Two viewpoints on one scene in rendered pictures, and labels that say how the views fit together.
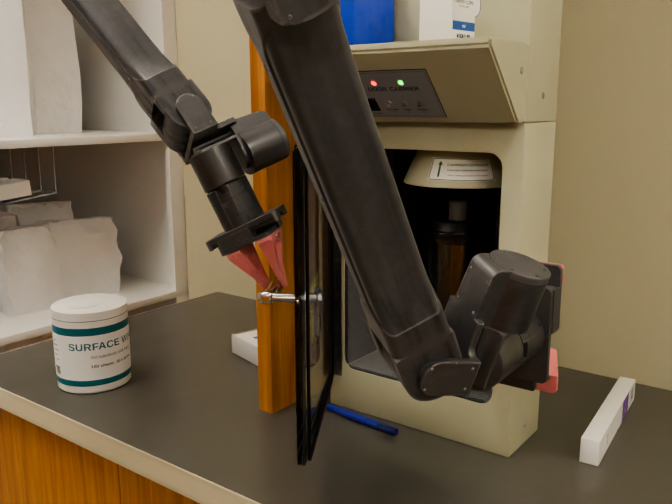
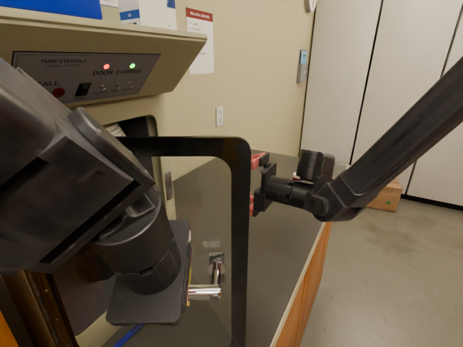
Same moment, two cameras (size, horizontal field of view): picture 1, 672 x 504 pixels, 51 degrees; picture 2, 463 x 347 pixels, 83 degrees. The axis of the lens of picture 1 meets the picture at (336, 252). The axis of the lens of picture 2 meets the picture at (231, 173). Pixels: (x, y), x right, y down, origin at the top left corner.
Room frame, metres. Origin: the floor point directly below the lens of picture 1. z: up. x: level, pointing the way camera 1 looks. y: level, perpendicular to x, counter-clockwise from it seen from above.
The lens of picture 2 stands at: (0.86, 0.33, 1.47)
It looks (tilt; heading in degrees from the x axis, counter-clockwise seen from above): 24 degrees down; 263
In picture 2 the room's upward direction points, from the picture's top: straight up
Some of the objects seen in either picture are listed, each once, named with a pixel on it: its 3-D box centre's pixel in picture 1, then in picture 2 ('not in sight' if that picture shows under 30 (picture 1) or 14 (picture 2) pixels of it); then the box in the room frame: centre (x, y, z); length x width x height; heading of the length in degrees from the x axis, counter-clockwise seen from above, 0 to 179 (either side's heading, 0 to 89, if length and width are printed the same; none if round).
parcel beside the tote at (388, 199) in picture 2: not in sight; (376, 191); (-1.04, -1.99, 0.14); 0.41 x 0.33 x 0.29; 150
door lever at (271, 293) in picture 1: (285, 290); (189, 282); (0.88, 0.07, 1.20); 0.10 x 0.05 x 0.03; 174
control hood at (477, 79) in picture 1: (397, 84); (111, 67); (0.98, -0.08, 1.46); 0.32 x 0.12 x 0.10; 53
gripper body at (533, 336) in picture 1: (511, 336); (278, 189); (0.69, -0.18, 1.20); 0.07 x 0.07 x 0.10; 53
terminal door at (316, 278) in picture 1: (316, 284); (142, 272); (0.95, 0.03, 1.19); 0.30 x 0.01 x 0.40; 174
